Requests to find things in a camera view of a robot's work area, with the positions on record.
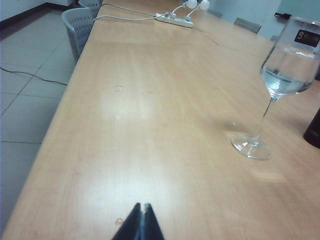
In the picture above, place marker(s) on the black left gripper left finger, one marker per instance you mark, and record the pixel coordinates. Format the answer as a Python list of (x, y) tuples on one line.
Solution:
[(131, 227)]

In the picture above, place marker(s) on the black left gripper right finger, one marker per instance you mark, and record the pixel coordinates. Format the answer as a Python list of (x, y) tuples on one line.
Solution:
[(151, 227)]

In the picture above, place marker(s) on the black thermos cup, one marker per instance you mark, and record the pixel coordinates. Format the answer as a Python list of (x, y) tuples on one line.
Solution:
[(312, 132)]

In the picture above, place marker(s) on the clear stemmed wine glass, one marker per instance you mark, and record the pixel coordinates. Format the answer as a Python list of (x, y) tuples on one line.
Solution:
[(287, 75)]

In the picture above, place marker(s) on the white power strip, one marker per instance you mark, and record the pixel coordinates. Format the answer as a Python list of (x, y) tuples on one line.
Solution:
[(175, 20)]

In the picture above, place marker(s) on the whiteboard marker tray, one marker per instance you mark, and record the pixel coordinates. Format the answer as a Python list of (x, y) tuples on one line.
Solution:
[(282, 15)]

